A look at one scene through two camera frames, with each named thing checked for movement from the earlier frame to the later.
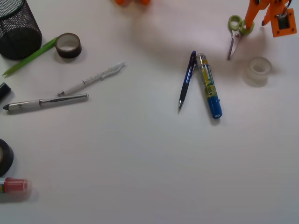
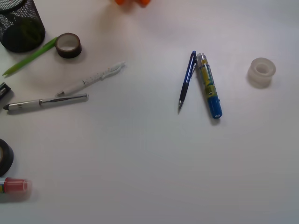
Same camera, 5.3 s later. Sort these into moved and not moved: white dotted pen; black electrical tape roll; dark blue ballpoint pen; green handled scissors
Moved: green handled scissors
Not moved: black electrical tape roll; dark blue ballpoint pen; white dotted pen
